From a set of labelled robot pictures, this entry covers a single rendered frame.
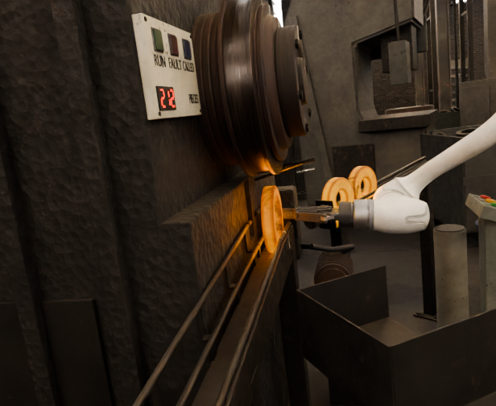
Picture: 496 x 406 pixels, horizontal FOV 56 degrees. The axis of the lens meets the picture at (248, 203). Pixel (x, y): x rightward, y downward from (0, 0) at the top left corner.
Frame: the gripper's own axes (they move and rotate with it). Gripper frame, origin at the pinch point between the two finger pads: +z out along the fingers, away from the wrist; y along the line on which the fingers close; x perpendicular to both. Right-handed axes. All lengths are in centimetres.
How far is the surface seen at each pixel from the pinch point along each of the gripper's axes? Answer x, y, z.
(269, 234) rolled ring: -1.2, -19.6, 1.0
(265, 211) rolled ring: 4.9, -18.9, 2.0
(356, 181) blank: 2.9, 40.8, -21.9
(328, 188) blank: 2.6, 28.7, -12.4
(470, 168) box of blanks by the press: -12, 183, -95
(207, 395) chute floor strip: -13, -73, 2
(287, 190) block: 5.3, 9.3, -0.3
